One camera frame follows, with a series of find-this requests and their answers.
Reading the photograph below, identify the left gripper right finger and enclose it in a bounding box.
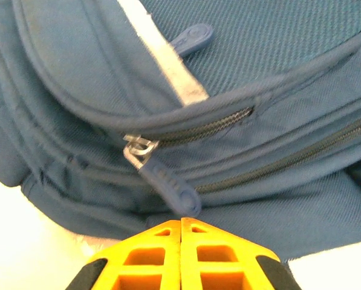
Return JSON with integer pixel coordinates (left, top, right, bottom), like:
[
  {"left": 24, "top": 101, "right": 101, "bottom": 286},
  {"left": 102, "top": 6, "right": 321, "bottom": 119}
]
[{"left": 180, "top": 217, "right": 302, "bottom": 290}]

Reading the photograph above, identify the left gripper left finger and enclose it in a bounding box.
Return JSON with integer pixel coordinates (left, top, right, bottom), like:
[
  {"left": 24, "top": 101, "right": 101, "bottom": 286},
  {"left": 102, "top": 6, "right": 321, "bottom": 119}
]
[{"left": 65, "top": 219, "right": 181, "bottom": 290}]

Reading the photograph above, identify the navy blue backpack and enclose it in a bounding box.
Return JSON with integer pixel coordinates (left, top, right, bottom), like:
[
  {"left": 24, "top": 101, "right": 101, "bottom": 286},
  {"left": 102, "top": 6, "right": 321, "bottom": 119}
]
[{"left": 0, "top": 0, "right": 361, "bottom": 263}]

